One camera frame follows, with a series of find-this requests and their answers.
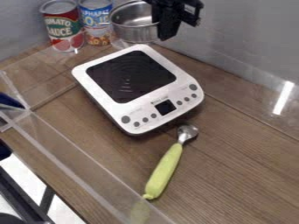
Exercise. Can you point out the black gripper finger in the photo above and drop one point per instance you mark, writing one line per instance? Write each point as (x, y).
(156, 13)
(169, 21)

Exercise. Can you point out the green handled ice cream scoop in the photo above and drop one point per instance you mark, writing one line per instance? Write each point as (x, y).
(168, 162)

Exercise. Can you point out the white and black stove top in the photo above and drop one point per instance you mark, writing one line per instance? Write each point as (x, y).
(139, 87)

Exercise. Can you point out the tomato sauce can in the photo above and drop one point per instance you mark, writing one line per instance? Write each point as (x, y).
(61, 19)

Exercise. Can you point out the silver metal pot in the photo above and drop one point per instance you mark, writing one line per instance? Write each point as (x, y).
(129, 23)

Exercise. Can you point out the clear acrylic barrier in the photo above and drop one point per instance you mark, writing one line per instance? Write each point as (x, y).
(99, 195)

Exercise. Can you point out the black table frame leg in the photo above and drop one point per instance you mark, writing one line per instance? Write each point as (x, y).
(28, 211)

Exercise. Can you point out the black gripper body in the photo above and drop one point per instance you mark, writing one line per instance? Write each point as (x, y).
(191, 9)

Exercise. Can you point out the alphabet soup can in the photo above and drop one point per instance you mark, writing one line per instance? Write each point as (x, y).
(93, 15)

